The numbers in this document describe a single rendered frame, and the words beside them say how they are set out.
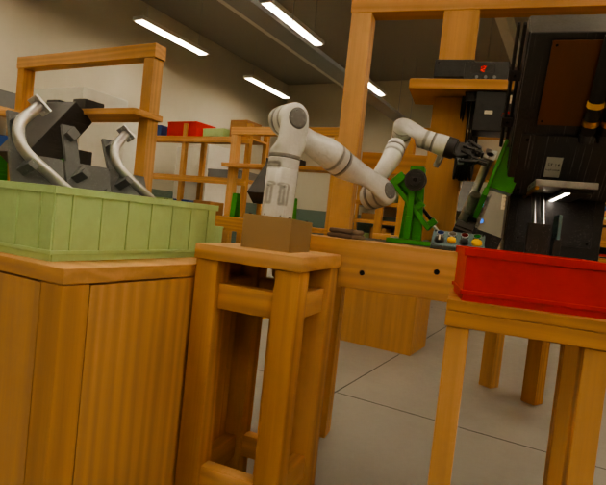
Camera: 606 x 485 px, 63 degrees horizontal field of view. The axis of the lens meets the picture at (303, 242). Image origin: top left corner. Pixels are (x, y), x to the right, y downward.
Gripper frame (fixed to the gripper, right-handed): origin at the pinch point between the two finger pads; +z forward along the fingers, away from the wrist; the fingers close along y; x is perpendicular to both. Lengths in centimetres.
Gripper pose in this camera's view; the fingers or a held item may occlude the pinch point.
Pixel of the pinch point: (485, 159)
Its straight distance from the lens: 188.6
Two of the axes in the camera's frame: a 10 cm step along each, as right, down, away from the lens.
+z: 8.8, 3.7, -2.9
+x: -0.1, 6.3, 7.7
